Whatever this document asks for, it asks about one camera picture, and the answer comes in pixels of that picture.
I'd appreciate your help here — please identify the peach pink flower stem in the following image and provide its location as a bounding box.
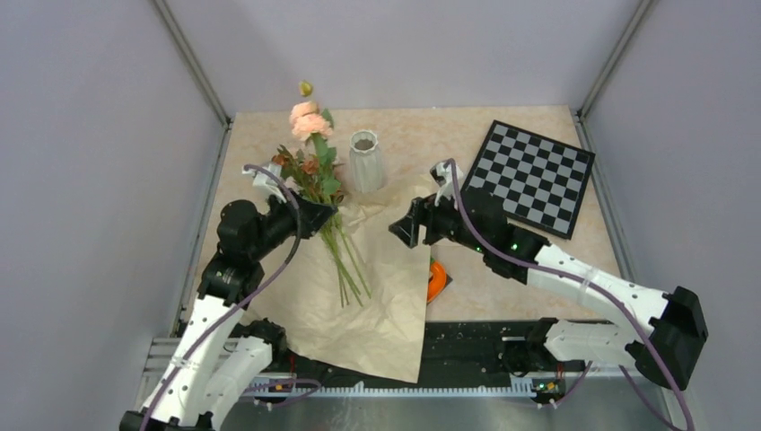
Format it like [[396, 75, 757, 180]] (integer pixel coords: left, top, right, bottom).
[[289, 80, 344, 204]]

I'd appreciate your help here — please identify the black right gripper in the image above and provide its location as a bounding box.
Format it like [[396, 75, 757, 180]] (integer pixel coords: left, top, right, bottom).
[[389, 184, 489, 254]]

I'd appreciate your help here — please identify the orange plastic ring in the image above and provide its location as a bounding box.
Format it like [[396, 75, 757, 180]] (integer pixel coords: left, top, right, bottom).
[[426, 261, 448, 304]]

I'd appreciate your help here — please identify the orange paper flower bouquet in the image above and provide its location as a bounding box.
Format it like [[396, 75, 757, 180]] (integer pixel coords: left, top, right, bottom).
[[241, 175, 436, 383]]

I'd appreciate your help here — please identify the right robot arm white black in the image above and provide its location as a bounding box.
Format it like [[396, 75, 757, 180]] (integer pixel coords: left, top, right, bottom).
[[389, 195, 708, 391]]

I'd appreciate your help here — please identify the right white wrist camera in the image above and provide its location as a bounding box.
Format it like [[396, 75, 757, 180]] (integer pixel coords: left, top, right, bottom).
[[430, 160, 462, 207]]

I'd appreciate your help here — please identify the purple cable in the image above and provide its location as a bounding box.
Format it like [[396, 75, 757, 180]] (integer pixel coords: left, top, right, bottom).
[[445, 158, 696, 431], [137, 163, 322, 431]]

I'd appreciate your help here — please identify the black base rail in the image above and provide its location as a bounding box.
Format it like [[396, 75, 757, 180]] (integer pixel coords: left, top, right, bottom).
[[178, 320, 587, 391]]

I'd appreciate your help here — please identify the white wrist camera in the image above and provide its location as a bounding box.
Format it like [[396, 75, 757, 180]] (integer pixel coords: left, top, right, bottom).
[[430, 160, 462, 207], [241, 162, 287, 203]]

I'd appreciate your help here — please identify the artificial flower bunch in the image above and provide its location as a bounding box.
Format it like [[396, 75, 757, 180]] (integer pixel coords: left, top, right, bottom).
[[272, 146, 372, 307]]

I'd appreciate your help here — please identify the white ribbed vase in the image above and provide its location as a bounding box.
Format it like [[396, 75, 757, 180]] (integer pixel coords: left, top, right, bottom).
[[349, 129, 386, 193]]

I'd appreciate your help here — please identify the black grey checkerboard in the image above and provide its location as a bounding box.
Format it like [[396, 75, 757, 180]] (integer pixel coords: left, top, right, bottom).
[[461, 120, 596, 240]]

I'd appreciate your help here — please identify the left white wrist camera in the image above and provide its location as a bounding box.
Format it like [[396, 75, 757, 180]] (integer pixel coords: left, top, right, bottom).
[[241, 162, 287, 203]]

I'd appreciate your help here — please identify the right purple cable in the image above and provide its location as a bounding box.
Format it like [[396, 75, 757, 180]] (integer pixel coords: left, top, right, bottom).
[[445, 158, 696, 431]]

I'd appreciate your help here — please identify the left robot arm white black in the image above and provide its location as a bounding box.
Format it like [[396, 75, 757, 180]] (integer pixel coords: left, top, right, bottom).
[[118, 195, 337, 430]]

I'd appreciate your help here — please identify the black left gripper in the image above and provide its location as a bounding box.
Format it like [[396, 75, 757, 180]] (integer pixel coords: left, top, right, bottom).
[[249, 187, 337, 260]]

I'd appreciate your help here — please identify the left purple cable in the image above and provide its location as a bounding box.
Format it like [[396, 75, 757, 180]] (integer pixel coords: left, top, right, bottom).
[[137, 163, 322, 431]]

